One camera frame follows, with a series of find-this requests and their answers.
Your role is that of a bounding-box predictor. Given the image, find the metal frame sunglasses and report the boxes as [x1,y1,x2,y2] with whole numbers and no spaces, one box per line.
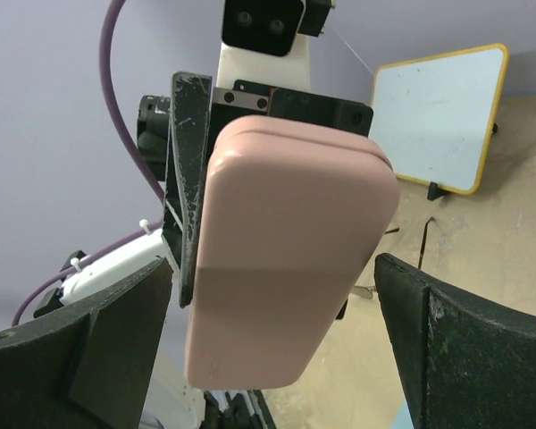
[350,216,435,299]

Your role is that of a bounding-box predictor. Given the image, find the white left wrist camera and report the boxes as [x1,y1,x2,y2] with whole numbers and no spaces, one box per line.
[216,0,337,92]

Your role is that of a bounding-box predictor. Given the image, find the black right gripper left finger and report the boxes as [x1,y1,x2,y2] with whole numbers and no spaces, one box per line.
[0,259,172,428]

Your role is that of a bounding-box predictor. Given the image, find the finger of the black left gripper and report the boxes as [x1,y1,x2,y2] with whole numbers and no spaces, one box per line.
[163,71,212,307]

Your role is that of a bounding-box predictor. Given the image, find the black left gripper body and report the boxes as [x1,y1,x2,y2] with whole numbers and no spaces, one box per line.
[137,79,373,181]

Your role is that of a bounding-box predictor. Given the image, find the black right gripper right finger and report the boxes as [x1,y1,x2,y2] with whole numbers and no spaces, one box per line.
[374,254,536,428]

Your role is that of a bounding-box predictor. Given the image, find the pink glasses case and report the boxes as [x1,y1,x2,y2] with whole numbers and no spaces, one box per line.
[184,115,400,390]

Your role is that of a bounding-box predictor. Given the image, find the blue cleaning cloth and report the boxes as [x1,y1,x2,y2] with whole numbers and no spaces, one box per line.
[390,401,414,429]

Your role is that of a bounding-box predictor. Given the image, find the yellow framed whiteboard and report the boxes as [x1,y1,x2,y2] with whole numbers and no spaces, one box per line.
[369,43,509,195]

